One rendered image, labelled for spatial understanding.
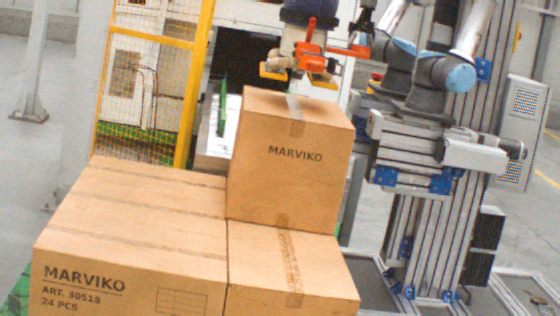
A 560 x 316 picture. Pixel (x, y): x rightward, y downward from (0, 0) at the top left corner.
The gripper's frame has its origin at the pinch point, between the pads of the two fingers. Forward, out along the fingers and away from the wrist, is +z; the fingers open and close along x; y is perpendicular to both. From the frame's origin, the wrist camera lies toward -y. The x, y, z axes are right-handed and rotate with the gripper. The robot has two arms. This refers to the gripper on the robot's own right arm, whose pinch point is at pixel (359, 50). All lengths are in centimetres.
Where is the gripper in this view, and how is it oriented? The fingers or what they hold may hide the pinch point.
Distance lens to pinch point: 335.8
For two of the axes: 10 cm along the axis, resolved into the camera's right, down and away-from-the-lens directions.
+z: -1.8, 9.6, 2.2
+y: 0.2, 2.3, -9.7
